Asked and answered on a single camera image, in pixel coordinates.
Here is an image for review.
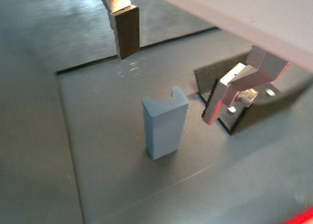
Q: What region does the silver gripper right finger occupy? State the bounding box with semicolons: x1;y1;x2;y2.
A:
203;46;291;124

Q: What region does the red peg board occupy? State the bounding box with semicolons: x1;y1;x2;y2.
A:
283;207;313;224

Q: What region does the light blue arch block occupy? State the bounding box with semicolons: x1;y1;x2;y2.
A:
142;87;189;160

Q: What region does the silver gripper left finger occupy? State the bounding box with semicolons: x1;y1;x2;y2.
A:
102;0;140;59

